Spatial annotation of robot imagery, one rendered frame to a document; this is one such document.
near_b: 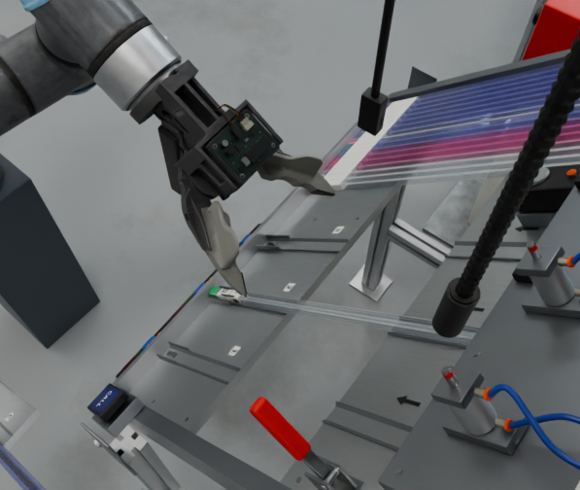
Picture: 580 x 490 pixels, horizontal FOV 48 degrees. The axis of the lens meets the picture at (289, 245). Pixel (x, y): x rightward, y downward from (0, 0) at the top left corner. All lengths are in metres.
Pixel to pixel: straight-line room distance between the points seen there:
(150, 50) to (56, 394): 1.26
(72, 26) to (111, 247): 1.32
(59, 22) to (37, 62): 0.08
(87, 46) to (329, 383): 1.22
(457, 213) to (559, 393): 1.52
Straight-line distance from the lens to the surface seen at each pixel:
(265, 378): 1.68
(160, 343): 0.94
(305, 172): 0.68
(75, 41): 0.63
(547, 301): 0.48
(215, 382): 0.79
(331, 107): 2.15
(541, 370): 0.46
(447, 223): 1.92
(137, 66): 0.61
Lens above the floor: 1.58
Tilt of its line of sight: 59 degrees down
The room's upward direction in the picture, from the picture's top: straight up
